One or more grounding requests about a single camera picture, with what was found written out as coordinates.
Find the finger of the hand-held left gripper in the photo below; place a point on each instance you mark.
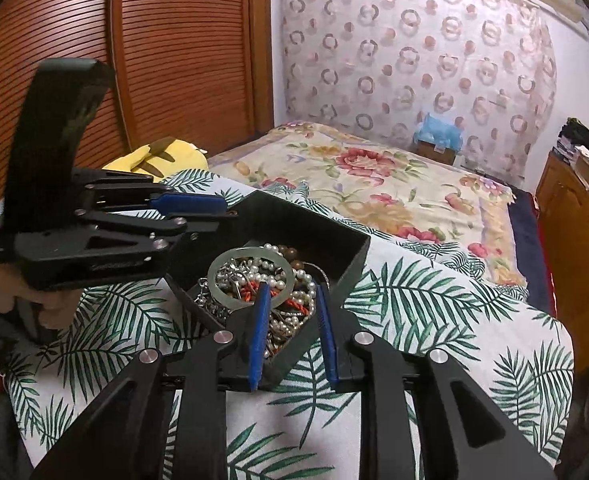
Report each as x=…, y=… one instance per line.
x=189, y=204
x=74, y=266

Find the pale jade bangle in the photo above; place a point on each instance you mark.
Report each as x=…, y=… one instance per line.
x=215, y=287

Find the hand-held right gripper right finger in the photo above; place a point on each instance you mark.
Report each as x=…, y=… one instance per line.
x=327, y=345

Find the stack of dark folded clothes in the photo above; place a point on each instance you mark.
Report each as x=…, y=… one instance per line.
x=577, y=135

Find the dark blue bed sheet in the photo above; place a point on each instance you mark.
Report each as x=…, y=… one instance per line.
x=527, y=250

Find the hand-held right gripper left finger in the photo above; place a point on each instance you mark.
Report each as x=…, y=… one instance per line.
x=257, y=335

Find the brown louvered wardrobe door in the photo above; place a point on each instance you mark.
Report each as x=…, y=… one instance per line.
x=34, y=20
x=189, y=50

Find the yellow chair cushion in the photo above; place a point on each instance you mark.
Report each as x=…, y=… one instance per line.
x=184, y=152

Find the wooden cabinet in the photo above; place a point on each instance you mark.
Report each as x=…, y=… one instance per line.
x=584, y=260

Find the leaf-print tablecloth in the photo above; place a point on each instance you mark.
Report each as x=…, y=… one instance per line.
x=449, y=330

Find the blue plastic bag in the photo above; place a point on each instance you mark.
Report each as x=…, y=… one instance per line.
x=437, y=130

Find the person's left hand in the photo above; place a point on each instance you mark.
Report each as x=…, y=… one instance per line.
x=4, y=290

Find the small cardboard box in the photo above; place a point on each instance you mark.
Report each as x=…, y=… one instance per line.
x=437, y=154

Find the black jewelry box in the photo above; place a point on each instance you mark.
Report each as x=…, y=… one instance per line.
x=319, y=245

